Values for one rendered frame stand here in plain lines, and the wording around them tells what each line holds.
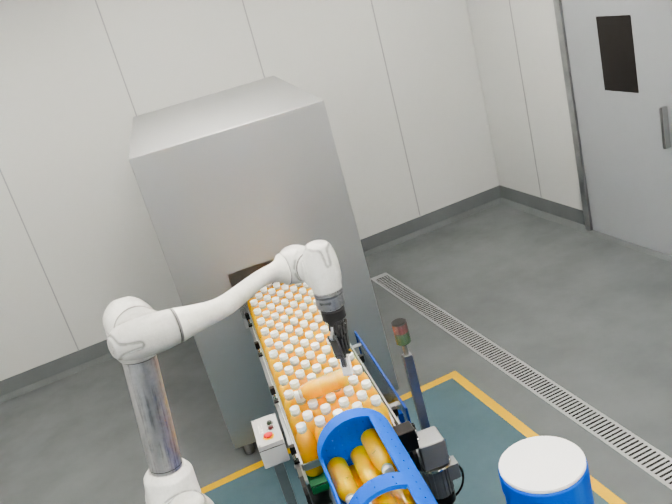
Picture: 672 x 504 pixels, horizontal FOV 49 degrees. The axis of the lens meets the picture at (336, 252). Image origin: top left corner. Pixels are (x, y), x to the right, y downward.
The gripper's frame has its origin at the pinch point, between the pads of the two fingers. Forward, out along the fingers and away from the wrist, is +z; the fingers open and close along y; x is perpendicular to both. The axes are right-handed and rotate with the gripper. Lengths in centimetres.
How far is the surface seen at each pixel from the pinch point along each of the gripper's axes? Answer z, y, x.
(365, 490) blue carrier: 30.5, 22.1, 6.1
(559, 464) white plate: 47, -13, 59
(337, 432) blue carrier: 34.5, -14.1, -15.9
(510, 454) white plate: 46, -18, 43
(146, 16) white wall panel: -131, -357, -257
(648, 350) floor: 136, -250, 91
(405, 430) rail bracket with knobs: 49, -37, 1
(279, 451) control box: 46, -19, -44
